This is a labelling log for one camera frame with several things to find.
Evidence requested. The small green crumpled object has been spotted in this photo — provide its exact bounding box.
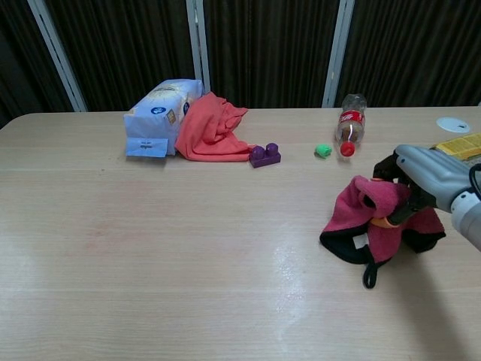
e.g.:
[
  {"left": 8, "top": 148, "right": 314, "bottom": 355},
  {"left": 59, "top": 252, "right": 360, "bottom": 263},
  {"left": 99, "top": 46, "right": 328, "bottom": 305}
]
[{"left": 313, "top": 142, "right": 334, "bottom": 159}]

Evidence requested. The cola bottle with red cap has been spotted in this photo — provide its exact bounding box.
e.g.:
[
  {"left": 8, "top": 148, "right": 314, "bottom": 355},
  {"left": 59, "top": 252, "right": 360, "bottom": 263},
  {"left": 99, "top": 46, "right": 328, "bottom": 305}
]
[{"left": 334, "top": 93, "right": 367, "bottom": 158}]

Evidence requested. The black pleated curtain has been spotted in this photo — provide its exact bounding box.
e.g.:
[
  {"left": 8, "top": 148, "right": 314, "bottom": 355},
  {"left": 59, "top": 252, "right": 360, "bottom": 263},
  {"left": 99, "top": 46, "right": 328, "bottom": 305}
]
[{"left": 0, "top": 0, "right": 481, "bottom": 129}]

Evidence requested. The white blue tissue pack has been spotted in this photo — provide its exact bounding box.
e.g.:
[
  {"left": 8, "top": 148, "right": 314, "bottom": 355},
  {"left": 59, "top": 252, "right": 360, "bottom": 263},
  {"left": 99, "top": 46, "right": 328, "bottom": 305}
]
[{"left": 123, "top": 78, "right": 206, "bottom": 159}]

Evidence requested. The coral orange cloth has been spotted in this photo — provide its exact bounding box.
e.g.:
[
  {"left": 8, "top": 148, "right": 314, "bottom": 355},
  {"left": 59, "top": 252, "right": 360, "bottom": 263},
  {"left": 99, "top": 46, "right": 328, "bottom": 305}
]
[{"left": 174, "top": 91, "right": 258, "bottom": 165}]

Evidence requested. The purple toy building block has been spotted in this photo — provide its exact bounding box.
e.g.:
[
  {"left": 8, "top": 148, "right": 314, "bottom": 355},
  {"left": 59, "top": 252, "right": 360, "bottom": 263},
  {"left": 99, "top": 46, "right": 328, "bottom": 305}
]
[{"left": 248, "top": 142, "right": 283, "bottom": 169}]

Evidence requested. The white round table grommet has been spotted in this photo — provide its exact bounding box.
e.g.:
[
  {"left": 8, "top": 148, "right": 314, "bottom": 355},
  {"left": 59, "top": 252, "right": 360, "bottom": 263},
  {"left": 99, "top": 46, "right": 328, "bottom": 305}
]
[{"left": 436, "top": 116, "right": 471, "bottom": 133}]

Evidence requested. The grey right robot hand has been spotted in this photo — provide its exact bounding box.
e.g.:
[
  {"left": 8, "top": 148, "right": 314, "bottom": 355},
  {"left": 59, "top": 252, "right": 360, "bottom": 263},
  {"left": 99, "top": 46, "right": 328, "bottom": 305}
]
[{"left": 372, "top": 144, "right": 475, "bottom": 229}]

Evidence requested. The pink and black cloth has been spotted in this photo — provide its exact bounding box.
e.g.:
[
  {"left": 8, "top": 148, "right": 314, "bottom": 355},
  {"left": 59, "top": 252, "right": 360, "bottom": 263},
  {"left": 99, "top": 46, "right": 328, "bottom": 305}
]
[{"left": 319, "top": 174, "right": 447, "bottom": 290}]

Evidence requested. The grey metal frame post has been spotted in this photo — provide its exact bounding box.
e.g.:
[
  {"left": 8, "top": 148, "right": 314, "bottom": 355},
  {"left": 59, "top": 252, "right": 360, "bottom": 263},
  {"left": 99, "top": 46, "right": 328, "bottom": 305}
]
[
  {"left": 186, "top": 0, "right": 211, "bottom": 94},
  {"left": 27, "top": 0, "right": 89, "bottom": 113},
  {"left": 322, "top": 0, "right": 355, "bottom": 109}
]

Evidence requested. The tea bottle with yellow cap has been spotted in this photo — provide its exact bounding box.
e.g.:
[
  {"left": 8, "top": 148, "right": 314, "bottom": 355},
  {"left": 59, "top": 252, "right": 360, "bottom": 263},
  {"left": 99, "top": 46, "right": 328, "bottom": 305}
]
[{"left": 430, "top": 132, "right": 481, "bottom": 163}]

